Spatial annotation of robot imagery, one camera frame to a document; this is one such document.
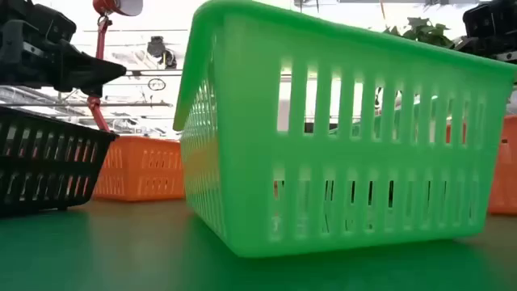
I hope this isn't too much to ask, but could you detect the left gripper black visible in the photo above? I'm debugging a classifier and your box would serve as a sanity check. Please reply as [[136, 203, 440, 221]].
[[0, 19, 128, 98]]

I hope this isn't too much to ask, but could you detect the black slotted plastic basket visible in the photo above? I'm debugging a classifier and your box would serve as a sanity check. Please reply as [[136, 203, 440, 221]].
[[0, 105, 119, 217]]

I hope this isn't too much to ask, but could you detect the orange slotted plastic basket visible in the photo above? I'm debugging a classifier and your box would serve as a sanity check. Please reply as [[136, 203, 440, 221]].
[[487, 115, 517, 216], [92, 135, 187, 203]]

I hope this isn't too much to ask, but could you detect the green slotted plastic basket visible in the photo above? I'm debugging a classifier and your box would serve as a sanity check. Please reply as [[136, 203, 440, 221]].
[[173, 0, 517, 259]]

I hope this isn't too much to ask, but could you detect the red desk lamp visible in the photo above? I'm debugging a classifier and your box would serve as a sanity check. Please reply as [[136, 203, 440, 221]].
[[86, 0, 144, 133]]

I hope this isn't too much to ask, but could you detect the green leafy potted tree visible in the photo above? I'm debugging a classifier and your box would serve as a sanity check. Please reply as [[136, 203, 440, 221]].
[[381, 16, 456, 49]]

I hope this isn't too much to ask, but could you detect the black ceiling cable reel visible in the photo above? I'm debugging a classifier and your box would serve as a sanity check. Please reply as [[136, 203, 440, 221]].
[[146, 36, 178, 70]]

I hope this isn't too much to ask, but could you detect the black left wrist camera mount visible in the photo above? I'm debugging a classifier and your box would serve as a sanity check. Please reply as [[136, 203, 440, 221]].
[[0, 0, 78, 44]]

